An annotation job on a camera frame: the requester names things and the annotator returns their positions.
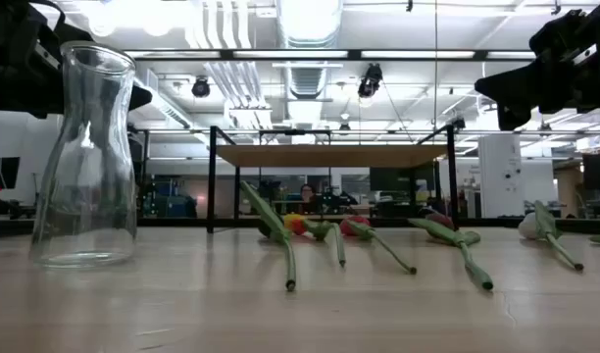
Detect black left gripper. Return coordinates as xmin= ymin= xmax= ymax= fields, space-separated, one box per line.
xmin=0 ymin=0 xmax=153 ymax=120

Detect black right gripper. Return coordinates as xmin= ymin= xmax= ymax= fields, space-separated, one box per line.
xmin=475 ymin=0 xmax=600 ymax=131

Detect clear glass vase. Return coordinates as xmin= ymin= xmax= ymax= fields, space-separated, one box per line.
xmin=28 ymin=40 xmax=138 ymax=270

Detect artificial white tulip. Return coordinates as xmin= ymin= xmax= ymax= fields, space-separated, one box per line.
xmin=518 ymin=199 xmax=585 ymax=273

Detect artificial maroon tulip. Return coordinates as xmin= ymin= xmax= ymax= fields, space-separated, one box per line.
xmin=407 ymin=210 xmax=496 ymax=292

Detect artificial black tulip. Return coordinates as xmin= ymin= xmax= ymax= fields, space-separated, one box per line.
xmin=238 ymin=179 xmax=298 ymax=293

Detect artificial yellow orange tulip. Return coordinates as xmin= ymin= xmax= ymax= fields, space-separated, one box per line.
xmin=282 ymin=213 xmax=348 ymax=269

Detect artificial red tulip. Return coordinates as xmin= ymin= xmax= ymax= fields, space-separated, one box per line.
xmin=338 ymin=215 xmax=419 ymax=276

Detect wooden shelf black metal legs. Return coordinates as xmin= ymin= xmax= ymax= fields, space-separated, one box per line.
xmin=206 ymin=125 xmax=461 ymax=234

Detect black metal rack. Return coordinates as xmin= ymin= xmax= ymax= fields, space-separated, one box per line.
xmin=127 ymin=127 xmax=152 ymax=220

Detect black ceiling spotlight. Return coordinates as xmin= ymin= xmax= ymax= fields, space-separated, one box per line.
xmin=357 ymin=62 xmax=384 ymax=99
xmin=190 ymin=76 xmax=212 ymax=99

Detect white square pillar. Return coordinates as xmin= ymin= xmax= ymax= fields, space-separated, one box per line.
xmin=477 ymin=133 xmax=525 ymax=220

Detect blue storage crate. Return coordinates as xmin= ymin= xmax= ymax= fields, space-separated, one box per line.
xmin=155 ymin=179 xmax=198 ymax=219

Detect black monitor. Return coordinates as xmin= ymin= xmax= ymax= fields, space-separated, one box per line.
xmin=582 ymin=153 xmax=600 ymax=191
xmin=0 ymin=156 xmax=21 ymax=190

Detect person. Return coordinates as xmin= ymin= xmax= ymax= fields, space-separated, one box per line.
xmin=297 ymin=183 xmax=319 ymax=215

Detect black left wrist camera cable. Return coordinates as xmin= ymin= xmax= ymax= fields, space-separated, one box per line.
xmin=28 ymin=0 xmax=69 ymax=25

